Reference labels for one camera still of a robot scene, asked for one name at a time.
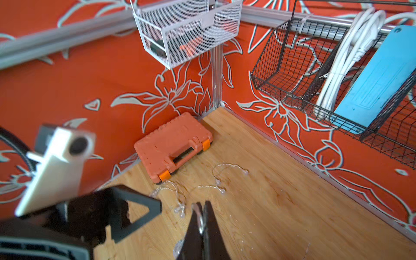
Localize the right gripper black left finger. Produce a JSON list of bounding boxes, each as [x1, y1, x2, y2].
[[177, 203, 204, 260]]

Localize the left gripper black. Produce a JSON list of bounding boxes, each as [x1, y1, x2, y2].
[[52, 185, 162, 247]]

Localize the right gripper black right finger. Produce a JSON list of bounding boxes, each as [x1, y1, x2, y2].
[[203, 201, 231, 260]]

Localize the clear bulb string lights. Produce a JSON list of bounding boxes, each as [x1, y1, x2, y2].
[[149, 162, 250, 258]]

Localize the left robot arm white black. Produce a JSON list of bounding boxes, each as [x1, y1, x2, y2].
[[1, 125, 162, 260]]

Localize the orange plastic tool case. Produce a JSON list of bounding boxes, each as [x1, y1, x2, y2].
[[134, 112, 213, 184]]

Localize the orange tool in bin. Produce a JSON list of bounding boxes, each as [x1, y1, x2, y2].
[[179, 36, 205, 56]]

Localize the light blue box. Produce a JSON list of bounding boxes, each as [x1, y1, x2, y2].
[[330, 25, 416, 134]]

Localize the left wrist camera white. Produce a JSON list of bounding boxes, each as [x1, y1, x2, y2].
[[15, 125, 96, 217]]

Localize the dark green handled tool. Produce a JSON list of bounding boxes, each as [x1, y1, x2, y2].
[[150, 39, 167, 59]]

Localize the clear acrylic wall bin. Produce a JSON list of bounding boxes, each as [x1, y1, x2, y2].
[[132, 1, 242, 69]]

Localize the black wire wall basket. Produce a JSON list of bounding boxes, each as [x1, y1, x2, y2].
[[250, 1, 416, 168]]

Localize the white coiled cable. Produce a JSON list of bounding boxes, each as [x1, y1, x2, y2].
[[313, 7, 416, 120]]

